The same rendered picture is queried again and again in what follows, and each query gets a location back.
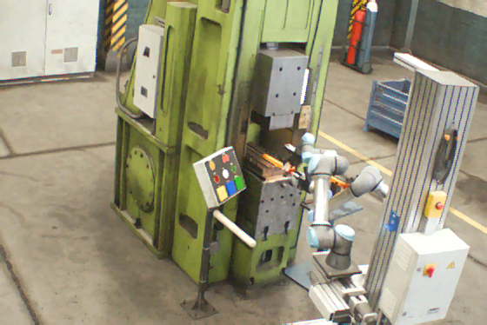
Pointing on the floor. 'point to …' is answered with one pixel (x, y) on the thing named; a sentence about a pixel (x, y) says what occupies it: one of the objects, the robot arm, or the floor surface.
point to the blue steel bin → (388, 105)
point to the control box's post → (205, 253)
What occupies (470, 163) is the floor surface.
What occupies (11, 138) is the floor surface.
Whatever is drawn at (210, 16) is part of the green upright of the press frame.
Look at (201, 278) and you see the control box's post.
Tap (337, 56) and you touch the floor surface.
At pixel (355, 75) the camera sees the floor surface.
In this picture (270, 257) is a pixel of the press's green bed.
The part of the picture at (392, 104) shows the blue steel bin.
